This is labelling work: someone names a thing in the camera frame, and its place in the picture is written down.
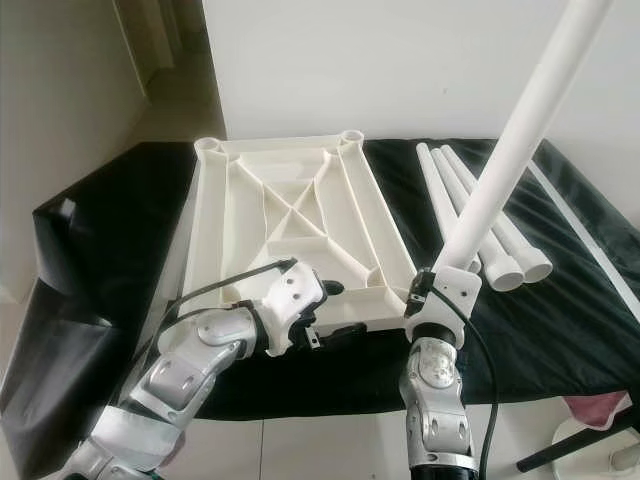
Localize white plastic table top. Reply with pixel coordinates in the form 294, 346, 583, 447
192, 129, 423, 333

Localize white tape strip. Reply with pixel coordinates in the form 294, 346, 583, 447
170, 195, 204, 339
525, 158, 640, 298

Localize pink rounded object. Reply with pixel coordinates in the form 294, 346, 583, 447
558, 393, 633, 424

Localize black metal table leg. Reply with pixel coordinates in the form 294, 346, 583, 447
517, 428, 640, 474

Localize black tablecloth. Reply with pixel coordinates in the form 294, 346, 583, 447
0, 137, 640, 480

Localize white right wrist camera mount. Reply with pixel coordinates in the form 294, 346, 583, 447
410, 267, 484, 347

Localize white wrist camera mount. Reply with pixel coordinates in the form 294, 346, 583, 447
410, 267, 484, 347
258, 264, 330, 358

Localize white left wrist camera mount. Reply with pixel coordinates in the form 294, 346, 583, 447
258, 264, 330, 358

